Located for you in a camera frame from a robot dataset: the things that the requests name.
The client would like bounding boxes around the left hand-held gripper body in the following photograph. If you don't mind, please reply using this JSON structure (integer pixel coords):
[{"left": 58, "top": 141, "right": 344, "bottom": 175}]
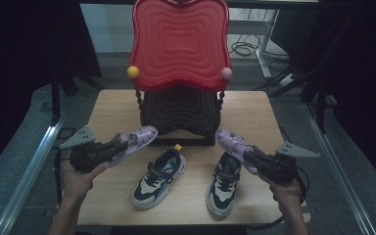
[{"left": 59, "top": 125, "right": 114, "bottom": 173}]

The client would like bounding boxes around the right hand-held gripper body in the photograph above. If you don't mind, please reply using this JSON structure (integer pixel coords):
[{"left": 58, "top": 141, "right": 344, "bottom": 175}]
[{"left": 258, "top": 140, "right": 321, "bottom": 184}]

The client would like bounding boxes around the purple sandal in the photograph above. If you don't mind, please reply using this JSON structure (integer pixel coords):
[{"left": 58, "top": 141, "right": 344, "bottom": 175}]
[
  {"left": 109, "top": 125, "right": 159, "bottom": 167},
  {"left": 215, "top": 127, "right": 259, "bottom": 175}
]

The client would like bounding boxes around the navy and white sneaker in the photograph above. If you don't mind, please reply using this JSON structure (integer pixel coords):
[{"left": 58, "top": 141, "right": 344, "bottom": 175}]
[
  {"left": 205, "top": 151, "right": 243, "bottom": 218},
  {"left": 130, "top": 144, "right": 188, "bottom": 210}
]

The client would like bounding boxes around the red and black shoe rack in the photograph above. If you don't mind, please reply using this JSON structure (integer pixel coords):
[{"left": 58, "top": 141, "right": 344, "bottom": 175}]
[{"left": 126, "top": 0, "right": 233, "bottom": 147}]

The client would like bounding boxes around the person's left hand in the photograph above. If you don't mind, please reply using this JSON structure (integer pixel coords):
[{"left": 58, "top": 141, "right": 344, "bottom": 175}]
[{"left": 60, "top": 159, "right": 111, "bottom": 201}]

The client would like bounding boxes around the person's right hand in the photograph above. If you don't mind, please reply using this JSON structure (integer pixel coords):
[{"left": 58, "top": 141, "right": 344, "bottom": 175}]
[{"left": 258, "top": 174, "right": 303, "bottom": 213}]

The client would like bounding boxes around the black metal stand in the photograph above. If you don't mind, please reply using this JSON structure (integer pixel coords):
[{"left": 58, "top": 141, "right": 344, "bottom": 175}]
[
  {"left": 253, "top": 62, "right": 328, "bottom": 133},
  {"left": 50, "top": 70, "right": 106, "bottom": 125}
]

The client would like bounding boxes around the white power strip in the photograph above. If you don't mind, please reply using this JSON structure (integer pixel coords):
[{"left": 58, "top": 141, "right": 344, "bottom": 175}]
[{"left": 278, "top": 73, "right": 297, "bottom": 86}]

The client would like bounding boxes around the dark curtain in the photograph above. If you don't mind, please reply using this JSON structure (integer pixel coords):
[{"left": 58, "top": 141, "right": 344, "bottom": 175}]
[
  {"left": 0, "top": 0, "right": 103, "bottom": 182},
  {"left": 270, "top": 0, "right": 376, "bottom": 197}
]

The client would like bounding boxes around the right hand-held gripper cable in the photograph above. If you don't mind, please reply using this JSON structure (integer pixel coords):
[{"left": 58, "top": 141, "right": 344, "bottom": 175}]
[{"left": 246, "top": 165, "right": 308, "bottom": 231}]

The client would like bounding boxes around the hand-held gripper cable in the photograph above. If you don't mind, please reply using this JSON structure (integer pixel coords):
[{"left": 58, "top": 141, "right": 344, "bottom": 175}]
[
  {"left": 246, "top": 165, "right": 308, "bottom": 231},
  {"left": 54, "top": 148, "right": 71, "bottom": 207}
]

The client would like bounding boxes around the left hand-held gripper cable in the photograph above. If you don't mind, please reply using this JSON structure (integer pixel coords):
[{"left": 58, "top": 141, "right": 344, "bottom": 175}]
[{"left": 54, "top": 148, "right": 71, "bottom": 207}]

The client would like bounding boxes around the metal floor rail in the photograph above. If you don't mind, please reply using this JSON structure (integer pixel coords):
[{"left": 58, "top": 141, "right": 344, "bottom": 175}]
[
  {"left": 302, "top": 102, "right": 376, "bottom": 235},
  {"left": 0, "top": 114, "right": 68, "bottom": 235}
]

